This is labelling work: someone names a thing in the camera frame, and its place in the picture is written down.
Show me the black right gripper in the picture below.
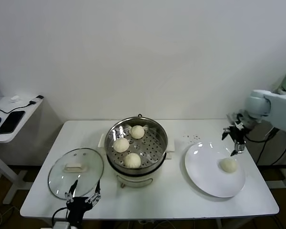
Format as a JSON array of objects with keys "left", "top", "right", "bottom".
[{"left": 221, "top": 125, "right": 247, "bottom": 157}]

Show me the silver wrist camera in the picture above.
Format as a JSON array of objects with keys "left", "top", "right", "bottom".
[
  {"left": 226, "top": 111, "right": 244, "bottom": 126},
  {"left": 52, "top": 220, "right": 71, "bottom": 229}
]

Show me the thin black charging cable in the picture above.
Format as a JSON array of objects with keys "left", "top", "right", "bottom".
[{"left": 0, "top": 101, "right": 37, "bottom": 115}]

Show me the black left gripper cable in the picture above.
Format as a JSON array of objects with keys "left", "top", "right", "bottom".
[{"left": 51, "top": 207, "right": 70, "bottom": 226}]

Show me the black smartphone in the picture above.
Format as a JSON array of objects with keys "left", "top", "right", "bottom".
[{"left": 0, "top": 110, "right": 26, "bottom": 135}]

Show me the white side table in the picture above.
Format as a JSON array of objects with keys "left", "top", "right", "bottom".
[{"left": 0, "top": 95, "right": 45, "bottom": 205}]

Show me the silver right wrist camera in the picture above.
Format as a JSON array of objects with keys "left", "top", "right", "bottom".
[{"left": 226, "top": 111, "right": 244, "bottom": 126}]

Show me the white electric cooker base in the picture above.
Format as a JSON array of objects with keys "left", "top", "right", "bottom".
[{"left": 98, "top": 133, "right": 176, "bottom": 189}]

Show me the white steamed baozi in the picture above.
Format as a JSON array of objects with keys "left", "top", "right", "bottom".
[
  {"left": 219, "top": 157, "right": 238, "bottom": 174},
  {"left": 113, "top": 137, "right": 130, "bottom": 153},
  {"left": 130, "top": 125, "right": 145, "bottom": 139},
  {"left": 123, "top": 153, "right": 142, "bottom": 169}
]

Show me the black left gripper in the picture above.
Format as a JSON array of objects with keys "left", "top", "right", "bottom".
[{"left": 64, "top": 179, "right": 102, "bottom": 227}]

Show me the perforated steel steamer basket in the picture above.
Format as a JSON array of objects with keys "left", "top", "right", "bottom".
[{"left": 104, "top": 116, "right": 169, "bottom": 170}]

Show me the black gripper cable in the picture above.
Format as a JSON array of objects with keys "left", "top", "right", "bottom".
[
  {"left": 243, "top": 128, "right": 278, "bottom": 143},
  {"left": 51, "top": 207, "right": 70, "bottom": 226}
]

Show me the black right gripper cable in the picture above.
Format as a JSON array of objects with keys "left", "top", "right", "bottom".
[{"left": 243, "top": 128, "right": 278, "bottom": 143}]

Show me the white round plate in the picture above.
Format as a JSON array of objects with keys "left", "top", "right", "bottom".
[{"left": 184, "top": 142, "right": 246, "bottom": 198}]

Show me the round glass pot lid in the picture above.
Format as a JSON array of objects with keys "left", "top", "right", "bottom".
[{"left": 47, "top": 147, "right": 104, "bottom": 200}]

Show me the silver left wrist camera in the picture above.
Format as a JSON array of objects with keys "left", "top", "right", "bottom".
[{"left": 52, "top": 220, "right": 71, "bottom": 229}]

